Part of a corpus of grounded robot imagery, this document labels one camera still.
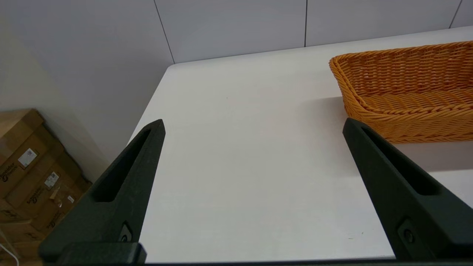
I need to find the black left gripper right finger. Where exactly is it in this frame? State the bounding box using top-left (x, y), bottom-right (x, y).
top-left (343, 118), bottom-right (473, 260)

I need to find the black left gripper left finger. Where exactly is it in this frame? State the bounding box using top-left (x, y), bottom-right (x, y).
top-left (39, 119), bottom-right (166, 263)

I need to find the orange wicker basket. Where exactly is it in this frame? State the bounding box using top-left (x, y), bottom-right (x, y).
top-left (329, 41), bottom-right (473, 144)

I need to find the thin white cable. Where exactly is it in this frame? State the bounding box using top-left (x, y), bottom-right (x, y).
top-left (0, 227), bottom-right (21, 263)

